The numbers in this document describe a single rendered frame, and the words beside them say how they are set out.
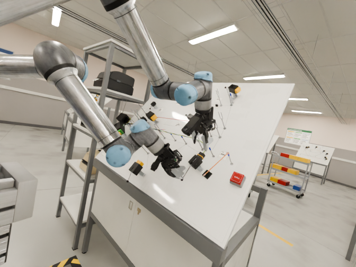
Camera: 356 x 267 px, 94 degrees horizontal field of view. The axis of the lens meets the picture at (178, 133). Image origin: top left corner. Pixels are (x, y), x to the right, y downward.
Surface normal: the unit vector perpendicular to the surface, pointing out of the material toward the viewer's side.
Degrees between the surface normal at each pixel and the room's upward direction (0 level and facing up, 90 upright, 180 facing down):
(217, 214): 54
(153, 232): 90
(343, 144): 90
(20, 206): 90
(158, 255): 90
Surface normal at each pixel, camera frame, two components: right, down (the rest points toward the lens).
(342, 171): -0.76, -0.12
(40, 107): 0.62, 0.18
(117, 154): 0.14, 0.10
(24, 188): 0.84, 0.22
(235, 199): -0.40, -0.64
